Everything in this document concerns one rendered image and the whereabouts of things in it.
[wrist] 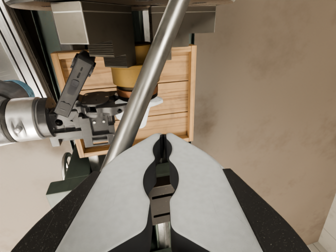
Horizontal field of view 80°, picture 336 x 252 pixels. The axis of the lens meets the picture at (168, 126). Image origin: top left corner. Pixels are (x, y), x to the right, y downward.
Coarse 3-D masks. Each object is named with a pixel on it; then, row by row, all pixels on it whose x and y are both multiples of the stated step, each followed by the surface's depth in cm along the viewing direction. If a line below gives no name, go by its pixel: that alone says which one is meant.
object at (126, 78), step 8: (136, 48) 31; (144, 48) 32; (136, 56) 32; (144, 56) 33; (136, 64) 32; (112, 72) 34; (120, 72) 32; (128, 72) 32; (136, 72) 32; (120, 80) 33; (128, 80) 33; (120, 88) 35; (128, 88) 34; (120, 96) 36; (128, 96) 34; (152, 96) 36
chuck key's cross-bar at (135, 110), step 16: (176, 0) 12; (176, 16) 12; (160, 32) 12; (176, 32) 12; (160, 48) 12; (144, 64) 12; (160, 64) 12; (144, 80) 11; (144, 96) 12; (128, 112) 11; (144, 112) 12; (128, 128) 11; (112, 144) 11; (128, 144) 12
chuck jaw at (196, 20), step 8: (152, 8) 30; (160, 8) 31; (192, 8) 32; (200, 8) 32; (208, 8) 32; (152, 16) 31; (160, 16) 31; (184, 16) 32; (192, 16) 32; (200, 16) 32; (208, 16) 33; (152, 24) 31; (184, 24) 32; (192, 24) 33; (200, 24) 33; (208, 24) 33; (152, 32) 32; (184, 32) 33; (192, 32) 33; (200, 32) 33; (208, 32) 34; (176, 40) 33; (184, 40) 34; (168, 56) 34
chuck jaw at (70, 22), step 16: (48, 0) 20; (64, 0) 21; (80, 0) 20; (64, 16) 21; (80, 16) 20; (96, 16) 22; (112, 16) 25; (128, 16) 28; (64, 32) 22; (80, 32) 21; (96, 32) 22; (112, 32) 25; (128, 32) 29; (96, 48) 26; (112, 48) 26; (128, 48) 29; (112, 64) 30; (128, 64) 30
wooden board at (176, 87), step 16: (176, 48) 53; (192, 48) 54; (64, 64) 50; (96, 64) 52; (176, 64) 57; (192, 64) 56; (64, 80) 50; (96, 80) 54; (112, 80) 55; (160, 80) 58; (176, 80) 59; (192, 80) 58; (160, 96) 60; (176, 96) 61; (192, 96) 60; (160, 112) 62; (176, 112) 64; (192, 112) 63; (144, 128) 64; (160, 128) 65; (176, 128) 66; (192, 128) 65; (80, 144) 59
